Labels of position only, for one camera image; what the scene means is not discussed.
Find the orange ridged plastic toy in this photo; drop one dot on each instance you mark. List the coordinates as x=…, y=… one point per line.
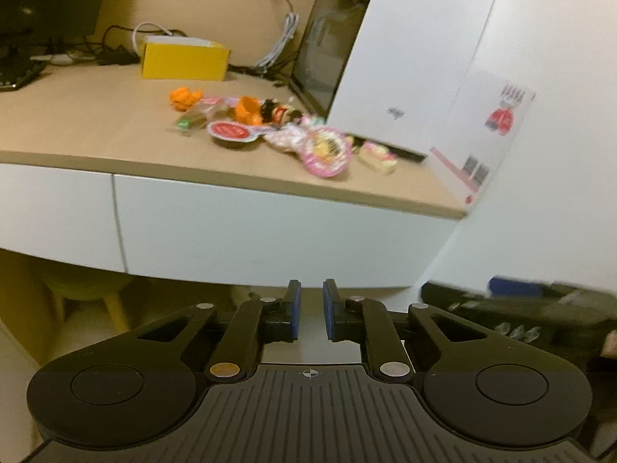
x=248, y=111

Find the orange shell toy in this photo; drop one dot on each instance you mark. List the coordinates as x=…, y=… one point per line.
x=185, y=99

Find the white desk drawer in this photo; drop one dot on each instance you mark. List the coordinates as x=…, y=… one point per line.
x=279, y=236

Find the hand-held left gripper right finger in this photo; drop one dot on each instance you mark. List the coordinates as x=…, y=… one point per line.
x=328, y=316

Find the black keyboard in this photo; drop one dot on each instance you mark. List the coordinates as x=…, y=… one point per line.
x=19, y=77

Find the white leaflet with red print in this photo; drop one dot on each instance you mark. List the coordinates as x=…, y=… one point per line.
x=487, y=140

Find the pink and yellow cake toy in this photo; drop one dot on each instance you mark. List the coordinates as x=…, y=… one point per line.
x=378, y=158

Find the yellow cardboard box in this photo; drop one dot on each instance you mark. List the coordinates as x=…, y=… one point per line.
x=183, y=62

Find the floral cloth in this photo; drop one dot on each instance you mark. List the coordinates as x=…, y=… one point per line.
x=287, y=137

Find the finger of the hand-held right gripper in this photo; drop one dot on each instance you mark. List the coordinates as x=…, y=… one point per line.
x=482, y=305
x=520, y=288

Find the white desk front panel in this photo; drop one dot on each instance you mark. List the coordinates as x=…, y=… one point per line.
x=53, y=217

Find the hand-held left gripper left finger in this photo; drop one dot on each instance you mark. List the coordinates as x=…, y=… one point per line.
x=296, y=316

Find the round red lidded cup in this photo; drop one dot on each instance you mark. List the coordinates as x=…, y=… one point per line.
x=234, y=132

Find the white computer case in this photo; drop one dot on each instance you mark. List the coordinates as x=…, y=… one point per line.
x=414, y=48

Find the round pink patterned disc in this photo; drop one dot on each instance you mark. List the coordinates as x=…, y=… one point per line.
x=328, y=152

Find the snack packet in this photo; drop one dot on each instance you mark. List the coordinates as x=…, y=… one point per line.
x=202, y=115

